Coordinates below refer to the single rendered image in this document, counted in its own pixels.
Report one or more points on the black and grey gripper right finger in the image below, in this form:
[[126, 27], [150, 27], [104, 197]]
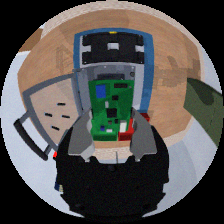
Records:
[[147, 145]]

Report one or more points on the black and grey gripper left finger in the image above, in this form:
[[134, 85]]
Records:
[[76, 147]]

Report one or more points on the red bin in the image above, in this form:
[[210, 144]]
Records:
[[126, 136]]

